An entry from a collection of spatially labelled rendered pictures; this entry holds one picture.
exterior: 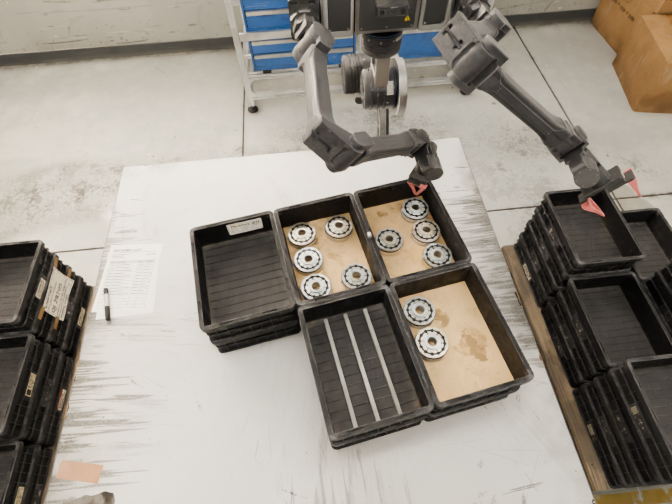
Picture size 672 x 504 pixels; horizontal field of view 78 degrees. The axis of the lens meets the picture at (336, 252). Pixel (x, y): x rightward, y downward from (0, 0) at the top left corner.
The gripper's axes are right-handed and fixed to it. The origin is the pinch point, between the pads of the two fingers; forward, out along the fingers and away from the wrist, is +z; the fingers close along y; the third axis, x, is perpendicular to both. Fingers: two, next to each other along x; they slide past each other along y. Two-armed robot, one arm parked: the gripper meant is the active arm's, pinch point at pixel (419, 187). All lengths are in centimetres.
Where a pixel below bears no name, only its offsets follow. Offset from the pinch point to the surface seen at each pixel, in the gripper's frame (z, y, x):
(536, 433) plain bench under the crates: 27, -51, -67
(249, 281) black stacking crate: 14, -56, 37
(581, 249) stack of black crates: 49, 44, -68
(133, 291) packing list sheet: 26, -78, 80
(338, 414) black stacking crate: 14, -79, -12
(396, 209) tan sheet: 14.3, -2.5, 6.6
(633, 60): 81, 260, -69
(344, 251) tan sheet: 14.0, -29.2, 14.5
